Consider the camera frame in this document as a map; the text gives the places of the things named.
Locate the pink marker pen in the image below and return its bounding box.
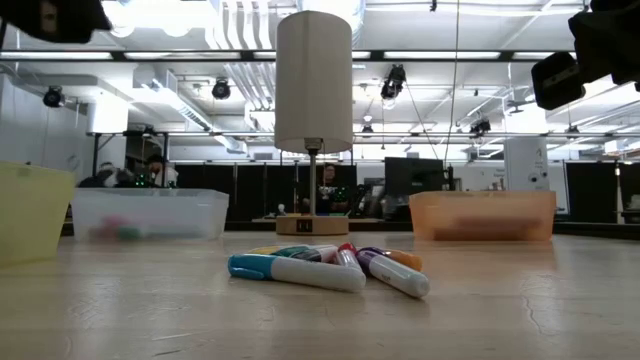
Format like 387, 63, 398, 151
97, 214, 132, 240

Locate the green marker pen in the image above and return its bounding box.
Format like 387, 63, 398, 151
115, 225, 146, 241

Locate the white marker purple cap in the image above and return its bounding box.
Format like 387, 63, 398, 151
355, 247, 431, 300

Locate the white marker yellow cap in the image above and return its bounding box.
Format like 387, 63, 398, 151
246, 244, 301, 256

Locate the white marker teal cap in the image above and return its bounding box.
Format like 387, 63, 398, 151
272, 243, 340, 264

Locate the white marker light-blue cap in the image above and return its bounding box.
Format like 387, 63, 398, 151
227, 252, 368, 294

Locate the white cabinet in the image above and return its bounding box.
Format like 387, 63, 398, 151
503, 137, 550, 192

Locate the black partition panel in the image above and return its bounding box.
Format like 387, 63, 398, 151
172, 163, 359, 222
564, 160, 640, 224

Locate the black metal rack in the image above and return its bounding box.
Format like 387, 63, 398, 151
87, 130, 171, 189

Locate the person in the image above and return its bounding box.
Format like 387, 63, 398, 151
77, 160, 137, 189
303, 163, 351, 215
144, 153, 180, 189

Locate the yellow plastic bin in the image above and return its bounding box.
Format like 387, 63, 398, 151
0, 159, 77, 266

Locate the orange plastic bin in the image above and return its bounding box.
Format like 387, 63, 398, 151
408, 189, 558, 242

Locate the clear plastic bin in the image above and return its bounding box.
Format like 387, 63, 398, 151
71, 187, 231, 244

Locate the black monitor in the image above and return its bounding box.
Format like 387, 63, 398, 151
383, 156, 447, 197

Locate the white shade wooden table lamp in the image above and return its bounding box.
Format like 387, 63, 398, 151
273, 9, 355, 236

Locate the white marker orange cap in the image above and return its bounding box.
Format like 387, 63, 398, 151
387, 248, 424, 273

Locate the white ceiling air duct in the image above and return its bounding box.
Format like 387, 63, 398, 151
132, 67, 249, 154

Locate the black aluminium rig frame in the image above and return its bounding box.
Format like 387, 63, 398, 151
0, 48, 581, 64

